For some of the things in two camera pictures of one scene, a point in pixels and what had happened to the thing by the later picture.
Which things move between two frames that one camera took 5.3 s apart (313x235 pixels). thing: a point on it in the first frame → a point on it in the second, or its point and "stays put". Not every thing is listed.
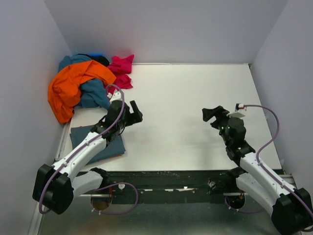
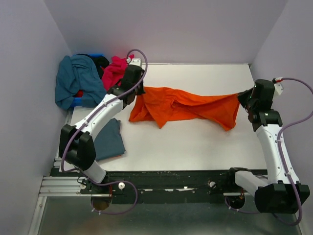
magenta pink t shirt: (120, 68) stays put
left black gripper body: (123, 123) → (140, 89)
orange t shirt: (64, 90) → (157, 104)
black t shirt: (100, 59) stays put
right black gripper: (209, 113) → (241, 97)
